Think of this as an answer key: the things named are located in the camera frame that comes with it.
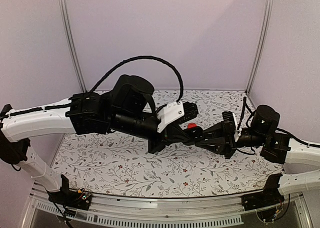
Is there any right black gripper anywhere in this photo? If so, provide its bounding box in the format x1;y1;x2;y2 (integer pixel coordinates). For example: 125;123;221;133
194;121;267;160

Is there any red earbud charging case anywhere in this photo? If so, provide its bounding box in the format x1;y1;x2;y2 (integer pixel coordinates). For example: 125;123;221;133
187;123;197;129

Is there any black earbud charging case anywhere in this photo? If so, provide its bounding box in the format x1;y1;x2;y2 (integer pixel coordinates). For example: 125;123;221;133
188;126;203;142

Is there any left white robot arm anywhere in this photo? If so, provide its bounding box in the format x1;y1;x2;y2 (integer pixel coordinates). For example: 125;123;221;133
0;75;198;205

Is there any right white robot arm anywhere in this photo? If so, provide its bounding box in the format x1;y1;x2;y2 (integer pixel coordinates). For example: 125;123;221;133
194;105;320;206

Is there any floral patterned table mat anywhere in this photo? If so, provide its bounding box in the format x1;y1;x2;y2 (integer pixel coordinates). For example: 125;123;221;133
48;89;283;198

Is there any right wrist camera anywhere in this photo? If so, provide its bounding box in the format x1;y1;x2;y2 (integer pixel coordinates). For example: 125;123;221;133
222;111;242;142

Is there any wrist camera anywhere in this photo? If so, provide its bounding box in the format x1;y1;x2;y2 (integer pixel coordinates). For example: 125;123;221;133
222;111;242;142
155;101;199;133

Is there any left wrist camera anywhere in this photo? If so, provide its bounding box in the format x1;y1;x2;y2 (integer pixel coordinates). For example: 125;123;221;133
155;101;199;133

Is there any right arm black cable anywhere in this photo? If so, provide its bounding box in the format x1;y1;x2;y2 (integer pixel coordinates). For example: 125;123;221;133
236;96;257;155

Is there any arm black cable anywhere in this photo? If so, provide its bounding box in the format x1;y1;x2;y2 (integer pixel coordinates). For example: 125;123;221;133
236;96;257;155
88;56;185;103

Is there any aluminium front rail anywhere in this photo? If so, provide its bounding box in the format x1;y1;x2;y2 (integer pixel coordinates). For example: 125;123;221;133
21;186;315;227

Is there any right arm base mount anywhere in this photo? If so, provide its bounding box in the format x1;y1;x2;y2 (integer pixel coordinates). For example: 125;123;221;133
241;173;285;211

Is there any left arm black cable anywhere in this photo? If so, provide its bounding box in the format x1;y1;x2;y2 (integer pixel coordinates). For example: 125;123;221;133
88;56;185;103

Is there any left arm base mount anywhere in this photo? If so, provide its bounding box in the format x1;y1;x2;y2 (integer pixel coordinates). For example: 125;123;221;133
48;174;93;210

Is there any right aluminium frame post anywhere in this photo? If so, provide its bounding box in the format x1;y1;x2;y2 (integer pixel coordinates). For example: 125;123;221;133
245;0;274;96

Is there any aluminium frame post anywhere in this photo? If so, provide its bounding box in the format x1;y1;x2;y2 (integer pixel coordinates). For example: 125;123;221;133
245;0;274;96
58;0;87;92

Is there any left aluminium frame post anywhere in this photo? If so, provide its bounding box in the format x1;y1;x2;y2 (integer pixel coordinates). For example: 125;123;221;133
58;0;87;92

